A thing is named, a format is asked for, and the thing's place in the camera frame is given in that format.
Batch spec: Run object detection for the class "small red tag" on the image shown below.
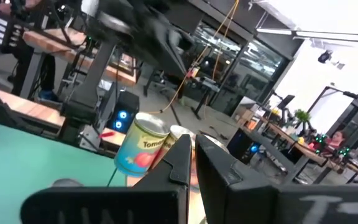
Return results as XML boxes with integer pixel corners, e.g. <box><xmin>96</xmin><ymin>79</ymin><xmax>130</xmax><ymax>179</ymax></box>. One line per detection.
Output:
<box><xmin>98</xmin><ymin>130</ymin><xmax>116</xmax><ymax>139</ymax></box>

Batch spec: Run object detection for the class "pineapple label tin can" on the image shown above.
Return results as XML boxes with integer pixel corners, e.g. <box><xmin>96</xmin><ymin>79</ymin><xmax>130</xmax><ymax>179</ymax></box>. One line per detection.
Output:
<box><xmin>149</xmin><ymin>124</ymin><xmax>196</xmax><ymax>171</ymax></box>

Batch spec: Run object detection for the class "black computer blue light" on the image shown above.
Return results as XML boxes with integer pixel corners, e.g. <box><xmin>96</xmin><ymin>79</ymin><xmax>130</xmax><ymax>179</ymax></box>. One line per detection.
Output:
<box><xmin>227</xmin><ymin>128</ymin><xmax>262</xmax><ymax>164</ymax></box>
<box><xmin>106</xmin><ymin>89</ymin><xmax>140</xmax><ymax>135</ymax></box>

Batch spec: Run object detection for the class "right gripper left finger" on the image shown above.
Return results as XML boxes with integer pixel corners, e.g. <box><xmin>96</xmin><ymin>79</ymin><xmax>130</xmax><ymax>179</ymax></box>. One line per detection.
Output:
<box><xmin>20</xmin><ymin>134</ymin><xmax>192</xmax><ymax>224</ymax></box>

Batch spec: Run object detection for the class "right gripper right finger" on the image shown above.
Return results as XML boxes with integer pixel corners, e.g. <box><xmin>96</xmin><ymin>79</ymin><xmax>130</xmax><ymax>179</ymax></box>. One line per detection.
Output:
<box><xmin>196</xmin><ymin>135</ymin><xmax>358</xmax><ymax>224</ymax></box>

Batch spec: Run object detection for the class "background small plant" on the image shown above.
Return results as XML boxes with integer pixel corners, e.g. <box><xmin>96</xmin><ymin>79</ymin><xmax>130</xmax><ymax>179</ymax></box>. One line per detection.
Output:
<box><xmin>294</xmin><ymin>108</ymin><xmax>311</xmax><ymax>123</ymax></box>

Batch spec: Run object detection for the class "background wooden desk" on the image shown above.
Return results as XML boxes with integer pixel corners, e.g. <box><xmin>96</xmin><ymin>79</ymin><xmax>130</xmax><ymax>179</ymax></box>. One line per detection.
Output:
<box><xmin>22</xmin><ymin>27</ymin><xmax>138</xmax><ymax>86</ymax></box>
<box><xmin>241</xmin><ymin>119</ymin><xmax>358</xmax><ymax>185</ymax></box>

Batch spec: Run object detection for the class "tomatoes label tin can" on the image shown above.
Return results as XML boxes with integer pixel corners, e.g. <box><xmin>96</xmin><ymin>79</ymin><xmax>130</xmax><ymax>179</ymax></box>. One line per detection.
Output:
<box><xmin>113</xmin><ymin>111</ymin><xmax>171</xmax><ymax>178</ymax></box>

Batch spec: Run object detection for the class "black ceiling spotlight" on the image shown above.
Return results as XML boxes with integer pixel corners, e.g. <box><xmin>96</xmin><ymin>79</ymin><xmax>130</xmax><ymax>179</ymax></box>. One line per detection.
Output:
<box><xmin>318</xmin><ymin>49</ymin><xmax>334</xmax><ymax>65</ymax></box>

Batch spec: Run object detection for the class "overhead light bar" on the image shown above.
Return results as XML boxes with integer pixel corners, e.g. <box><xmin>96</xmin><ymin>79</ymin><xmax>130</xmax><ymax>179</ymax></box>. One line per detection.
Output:
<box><xmin>255</xmin><ymin>27</ymin><xmax>358</xmax><ymax>44</ymax></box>

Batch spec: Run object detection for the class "black control box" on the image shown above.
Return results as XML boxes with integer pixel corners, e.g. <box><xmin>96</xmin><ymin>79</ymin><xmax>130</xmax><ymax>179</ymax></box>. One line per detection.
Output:
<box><xmin>0</xmin><ymin>14</ymin><xmax>23</xmax><ymax>47</ymax></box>

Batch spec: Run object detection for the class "grey metal bracket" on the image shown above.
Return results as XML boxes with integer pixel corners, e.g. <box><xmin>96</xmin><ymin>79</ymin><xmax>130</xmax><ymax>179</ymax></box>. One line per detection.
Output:
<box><xmin>78</xmin><ymin>123</ymin><xmax>103</xmax><ymax>152</ymax></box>

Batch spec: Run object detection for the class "green table mat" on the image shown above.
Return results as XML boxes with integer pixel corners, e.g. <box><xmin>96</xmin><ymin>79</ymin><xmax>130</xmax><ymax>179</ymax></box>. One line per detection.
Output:
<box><xmin>0</xmin><ymin>117</ymin><xmax>127</xmax><ymax>224</ymax></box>

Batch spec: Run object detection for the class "person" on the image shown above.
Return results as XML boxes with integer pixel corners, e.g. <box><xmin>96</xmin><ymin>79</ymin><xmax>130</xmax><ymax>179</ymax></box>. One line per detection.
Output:
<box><xmin>9</xmin><ymin>0</ymin><xmax>58</xmax><ymax>102</ymax></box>
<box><xmin>323</xmin><ymin>129</ymin><xmax>349</xmax><ymax>153</ymax></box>

